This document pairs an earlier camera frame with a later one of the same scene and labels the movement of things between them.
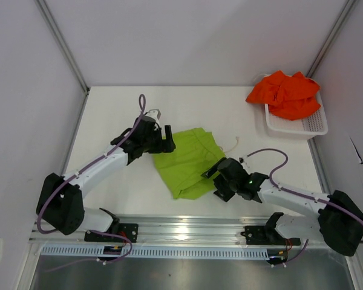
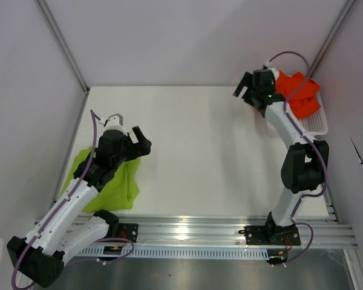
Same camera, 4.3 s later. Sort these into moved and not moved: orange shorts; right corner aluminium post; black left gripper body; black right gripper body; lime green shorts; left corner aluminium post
Moved: black right gripper body; lime green shorts; black left gripper body
Not moved: left corner aluminium post; orange shorts; right corner aluminium post
